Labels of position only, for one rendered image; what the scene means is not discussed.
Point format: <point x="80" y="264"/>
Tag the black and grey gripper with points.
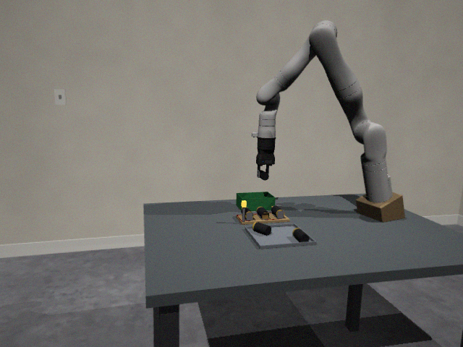
<point x="266" y="145"/>

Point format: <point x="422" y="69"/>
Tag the green open-top box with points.
<point x="255" y="200"/>

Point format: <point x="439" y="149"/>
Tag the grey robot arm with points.
<point x="323" y="44"/>

